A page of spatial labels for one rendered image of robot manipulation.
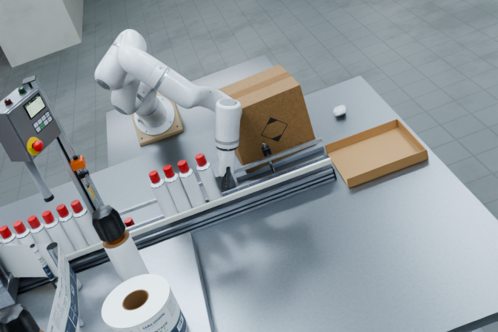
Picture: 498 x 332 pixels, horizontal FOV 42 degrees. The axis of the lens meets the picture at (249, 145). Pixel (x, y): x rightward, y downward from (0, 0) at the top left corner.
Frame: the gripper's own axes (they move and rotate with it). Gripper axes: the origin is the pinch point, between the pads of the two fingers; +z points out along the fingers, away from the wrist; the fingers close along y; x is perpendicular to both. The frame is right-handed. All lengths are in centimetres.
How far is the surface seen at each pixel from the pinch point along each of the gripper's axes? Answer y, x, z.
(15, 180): -259, -114, 141
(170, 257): 21.4, -21.3, 14.5
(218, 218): 5.5, -2.8, 10.9
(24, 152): 0, -67, -16
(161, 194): 2.3, -22.6, 1.6
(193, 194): 2.4, -11.5, 2.2
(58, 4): -541, -93, 81
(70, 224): 2, -54, 12
